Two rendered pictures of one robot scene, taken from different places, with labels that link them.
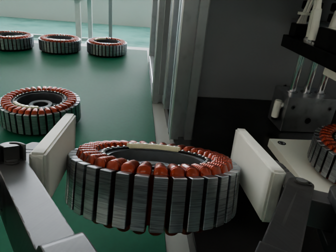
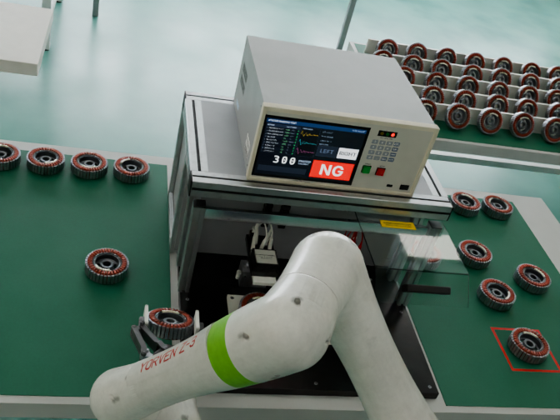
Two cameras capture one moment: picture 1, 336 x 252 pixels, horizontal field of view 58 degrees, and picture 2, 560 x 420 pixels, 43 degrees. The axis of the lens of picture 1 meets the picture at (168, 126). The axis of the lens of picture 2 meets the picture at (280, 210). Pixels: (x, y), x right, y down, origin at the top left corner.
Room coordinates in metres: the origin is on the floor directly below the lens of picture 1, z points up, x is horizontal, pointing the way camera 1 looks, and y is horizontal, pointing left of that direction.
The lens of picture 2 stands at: (-1.00, 0.04, 2.06)
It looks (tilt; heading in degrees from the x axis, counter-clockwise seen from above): 35 degrees down; 350
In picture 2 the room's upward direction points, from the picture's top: 16 degrees clockwise
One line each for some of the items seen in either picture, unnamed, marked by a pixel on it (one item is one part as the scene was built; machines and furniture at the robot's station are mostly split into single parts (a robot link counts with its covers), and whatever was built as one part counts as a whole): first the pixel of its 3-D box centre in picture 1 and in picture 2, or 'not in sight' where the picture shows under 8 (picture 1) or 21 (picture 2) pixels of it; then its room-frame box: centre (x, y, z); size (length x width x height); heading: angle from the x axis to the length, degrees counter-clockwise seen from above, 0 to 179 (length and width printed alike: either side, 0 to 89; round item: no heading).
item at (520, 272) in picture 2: not in sight; (532, 278); (0.65, -1.11, 0.77); 0.11 x 0.11 x 0.04
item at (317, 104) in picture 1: (301, 108); (252, 273); (0.43, -0.20, 0.80); 0.07 x 0.05 x 0.06; 97
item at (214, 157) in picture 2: not in sight; (311, 152); (0.62, -0.30, 1.09); 0.68 x 0.44 x 0.05; 97
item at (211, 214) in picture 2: not in sight; (319, 222); (0.40, -0.32, 1.03); 0.62 x 0.01 x 0.03; 97
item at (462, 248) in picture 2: not in sight; (473, 254); (0.73, -0.93, 0.77); 0.11 x 0.11 x 0.04
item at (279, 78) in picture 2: not in sight; (327, 113); (0.62, -0.31, 1.22); 0.44 x 0.39 x 0.20; 97
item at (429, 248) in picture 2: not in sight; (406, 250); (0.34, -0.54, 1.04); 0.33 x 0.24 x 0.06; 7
